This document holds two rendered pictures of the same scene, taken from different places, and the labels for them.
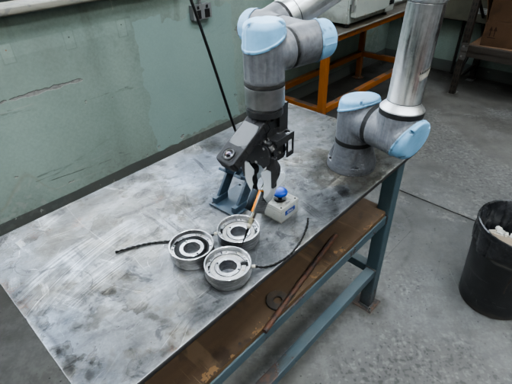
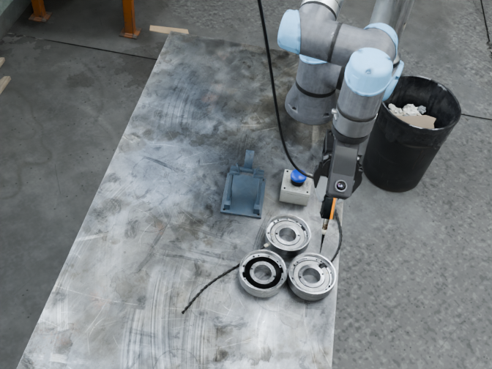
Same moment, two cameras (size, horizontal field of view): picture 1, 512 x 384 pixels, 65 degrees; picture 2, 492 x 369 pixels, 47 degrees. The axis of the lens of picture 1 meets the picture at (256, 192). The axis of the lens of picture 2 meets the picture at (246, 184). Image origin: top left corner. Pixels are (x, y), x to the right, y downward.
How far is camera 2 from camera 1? 78 cm
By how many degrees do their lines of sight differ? 32
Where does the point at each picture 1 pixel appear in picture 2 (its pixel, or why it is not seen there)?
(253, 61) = (368, 100)
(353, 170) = (324, 117)
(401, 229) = not seen: hidden behind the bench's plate
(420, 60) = (406, 12)
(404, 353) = (353, 258)
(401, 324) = not seen: hidden behind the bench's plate
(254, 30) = (377, 77)
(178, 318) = (306, 344)
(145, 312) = (274, 356)
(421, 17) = not seen: outside the picture
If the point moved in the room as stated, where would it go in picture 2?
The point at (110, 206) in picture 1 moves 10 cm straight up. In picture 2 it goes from (114, 262) to (110, 236)
